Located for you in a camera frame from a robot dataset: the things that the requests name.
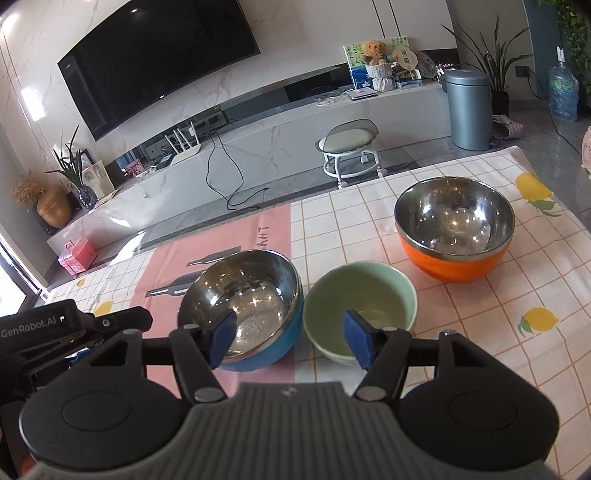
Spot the green plant in blue vase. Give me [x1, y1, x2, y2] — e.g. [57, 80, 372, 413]
[45, 124, 99, 210]

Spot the black cable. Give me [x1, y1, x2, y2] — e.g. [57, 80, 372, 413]
[205, 134, 271, 210]

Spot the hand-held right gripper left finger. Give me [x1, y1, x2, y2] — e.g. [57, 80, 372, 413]
[88, 310, 236, 401]

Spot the trailing green pothos plant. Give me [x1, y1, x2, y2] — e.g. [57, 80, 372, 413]
[538, 0, 591, 86]

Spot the round hand fan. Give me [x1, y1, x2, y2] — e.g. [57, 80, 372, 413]
[398, 45, 420, 79]

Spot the small round stool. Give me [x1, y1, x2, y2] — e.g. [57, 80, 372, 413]
[315, 119, 389, 189]

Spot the decorative display plate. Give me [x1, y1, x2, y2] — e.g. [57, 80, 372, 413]
[414, 52, 437, 80]

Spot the black television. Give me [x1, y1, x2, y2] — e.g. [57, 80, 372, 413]
[58, 0, 262, 141]

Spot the blue steel bowl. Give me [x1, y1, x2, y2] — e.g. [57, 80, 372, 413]
[177, 250, 304, 372]

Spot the white portrait drawing frame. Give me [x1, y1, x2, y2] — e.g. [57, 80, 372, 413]
[79, 159, 115, 195]

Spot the blue water bottle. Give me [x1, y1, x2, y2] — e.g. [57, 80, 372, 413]
[548, 46, 579, 123]

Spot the pink storage box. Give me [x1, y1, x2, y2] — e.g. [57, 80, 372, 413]
[58, 240, 97, 276]

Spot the orange steel bowl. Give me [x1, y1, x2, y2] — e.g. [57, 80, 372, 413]
[394, 176, 516, 284]

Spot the blue green painting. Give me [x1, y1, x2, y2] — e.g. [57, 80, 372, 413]
[342, 37, 411, 90]

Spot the patterned fabric bag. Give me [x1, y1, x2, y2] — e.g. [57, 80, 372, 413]
[492, 114, 525, 140]

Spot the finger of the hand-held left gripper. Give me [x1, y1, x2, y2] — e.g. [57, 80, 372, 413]
[81, 306, 154, 346]
[69, 347, 105, 367]

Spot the green ceramic bowl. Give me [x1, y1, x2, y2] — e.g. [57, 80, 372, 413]
[302, 261, 419, 367]

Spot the white router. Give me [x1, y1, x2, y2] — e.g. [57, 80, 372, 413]
[164, 121, 204, 165]

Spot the grey blue trash can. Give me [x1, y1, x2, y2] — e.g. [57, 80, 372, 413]
[438, 69, 493, 151]

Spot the white marble television console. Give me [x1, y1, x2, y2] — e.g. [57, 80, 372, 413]
[46, 80, 453, 278]

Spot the brown gourd vase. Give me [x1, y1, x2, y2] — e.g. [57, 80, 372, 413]
[11, 171, 72, 229]

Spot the brown teddy bear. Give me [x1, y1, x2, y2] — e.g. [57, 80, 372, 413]
[360, 41, 387, 65]

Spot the tall leafy potted plant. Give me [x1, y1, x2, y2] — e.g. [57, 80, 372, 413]
[441, 14, 534, 116]

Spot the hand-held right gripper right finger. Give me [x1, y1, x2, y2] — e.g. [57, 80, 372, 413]
[344, 310, 504, 401]

